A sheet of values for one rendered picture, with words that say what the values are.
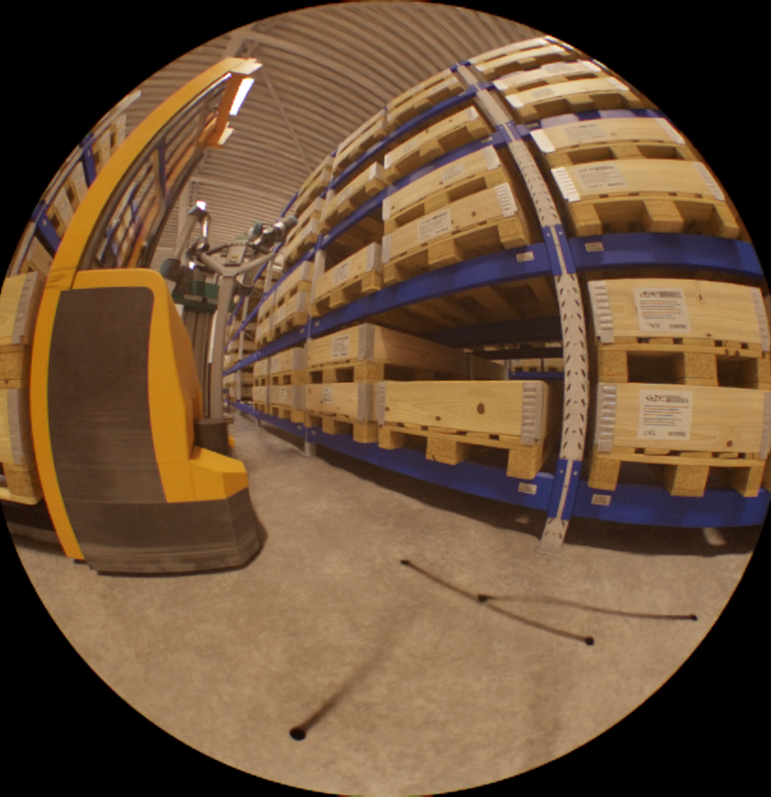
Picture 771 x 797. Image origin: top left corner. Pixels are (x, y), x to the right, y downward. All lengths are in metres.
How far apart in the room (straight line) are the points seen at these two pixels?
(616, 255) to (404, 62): 6.83
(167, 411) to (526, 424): 1.06
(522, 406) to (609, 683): 0.87
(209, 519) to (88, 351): 0.57
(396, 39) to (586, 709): 7.85
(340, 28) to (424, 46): 1.79
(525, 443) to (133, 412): 1.16
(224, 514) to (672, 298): 1.50
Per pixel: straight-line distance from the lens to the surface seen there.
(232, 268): 1.36
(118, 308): 0.78
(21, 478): 1.07
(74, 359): 0.82
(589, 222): 1.06
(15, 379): 1.02
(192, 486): 0.73
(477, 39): 7.44
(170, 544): 0.83
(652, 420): 0.90
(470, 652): 0.67
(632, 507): 1.02
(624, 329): 0.90
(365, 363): 1.36
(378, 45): 7.31
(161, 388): 0.70
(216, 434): 1.02
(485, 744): 0.60
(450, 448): 1.01
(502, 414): 0.89
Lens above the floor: 0.57
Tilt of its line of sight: 1 degrees down
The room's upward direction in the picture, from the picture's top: 1 degrees clockwise
